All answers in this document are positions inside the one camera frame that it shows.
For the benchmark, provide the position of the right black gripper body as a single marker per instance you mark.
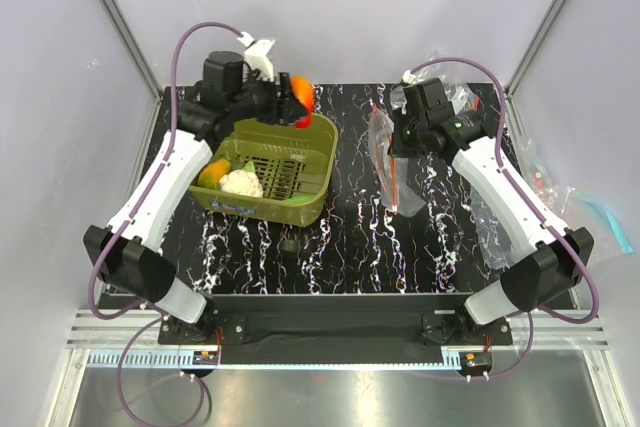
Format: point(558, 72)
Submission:
point(406, 138)

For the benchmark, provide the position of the clear bag under arm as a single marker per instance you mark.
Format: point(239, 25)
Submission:
point(495, 244)

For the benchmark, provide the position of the olive green plastic basket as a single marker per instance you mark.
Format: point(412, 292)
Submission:
point(288, 162)

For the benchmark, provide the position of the yellow green toy mango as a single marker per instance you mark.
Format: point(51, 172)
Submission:
point(211, 175)

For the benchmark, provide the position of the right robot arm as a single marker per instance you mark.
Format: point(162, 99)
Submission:
point(549, 256)

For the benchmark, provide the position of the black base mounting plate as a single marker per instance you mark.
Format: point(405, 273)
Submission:
point(436, 318)

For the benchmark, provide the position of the white toy cauliflower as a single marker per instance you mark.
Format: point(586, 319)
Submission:
point(241, 182)

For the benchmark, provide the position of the red orange toy mango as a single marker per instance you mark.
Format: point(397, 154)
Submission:
point(304, 92)

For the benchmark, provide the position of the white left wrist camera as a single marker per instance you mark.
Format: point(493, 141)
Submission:
point(257, 55)

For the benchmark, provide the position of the aluminium rail frame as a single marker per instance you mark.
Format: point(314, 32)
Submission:
point(556, 372)

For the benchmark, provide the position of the black marble pattern mat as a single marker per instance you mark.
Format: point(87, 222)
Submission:
point(355, 245)

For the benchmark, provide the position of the clear blue-zip bag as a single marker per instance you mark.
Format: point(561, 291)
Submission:
point(574, 206)

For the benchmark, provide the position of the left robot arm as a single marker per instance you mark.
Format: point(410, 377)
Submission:
point(126, 253)

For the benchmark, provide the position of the clear bag at back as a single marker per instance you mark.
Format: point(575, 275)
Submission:
point(453, 75)

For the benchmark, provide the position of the clear red-zip bag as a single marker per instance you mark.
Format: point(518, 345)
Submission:
point(392, 172)

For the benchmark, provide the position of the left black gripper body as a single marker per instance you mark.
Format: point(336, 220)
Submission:
point(260, 101)

